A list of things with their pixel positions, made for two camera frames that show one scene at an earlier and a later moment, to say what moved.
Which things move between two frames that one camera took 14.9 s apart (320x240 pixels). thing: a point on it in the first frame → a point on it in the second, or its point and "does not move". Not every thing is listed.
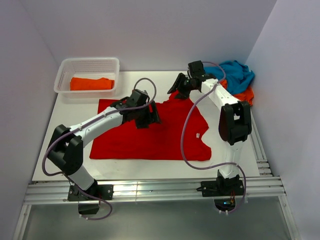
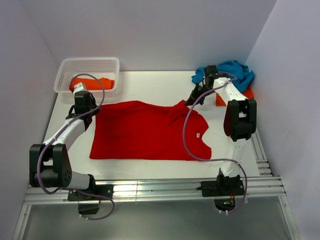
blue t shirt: [238, 75] does not move
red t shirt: [175, 138] does not move
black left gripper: [152, 117] → [95, 112]
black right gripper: [183, 94] → [193, 96]
